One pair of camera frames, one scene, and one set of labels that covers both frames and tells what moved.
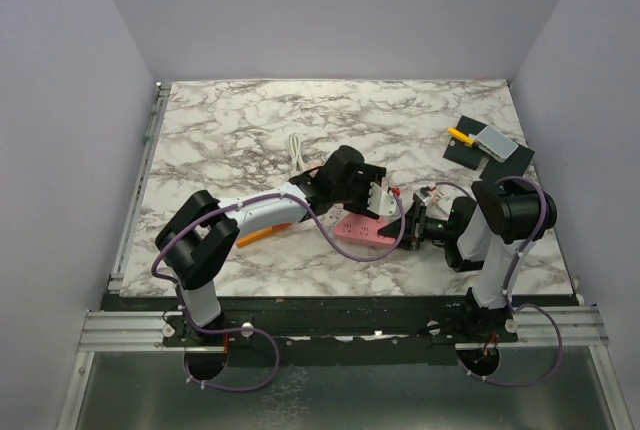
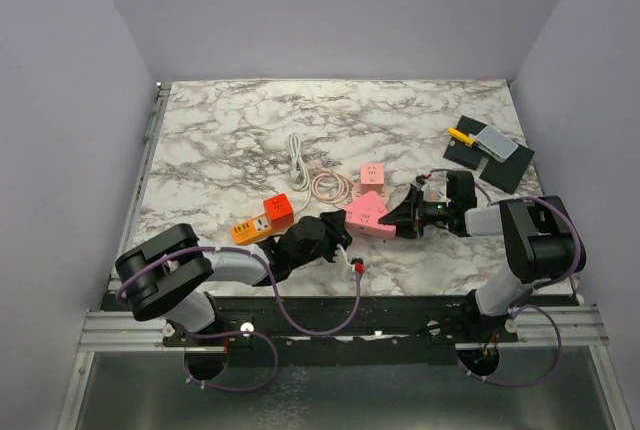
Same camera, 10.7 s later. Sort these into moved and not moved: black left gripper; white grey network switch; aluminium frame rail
Moved: black left gripper
Not moved: aluminium frame rail; white grey network switch
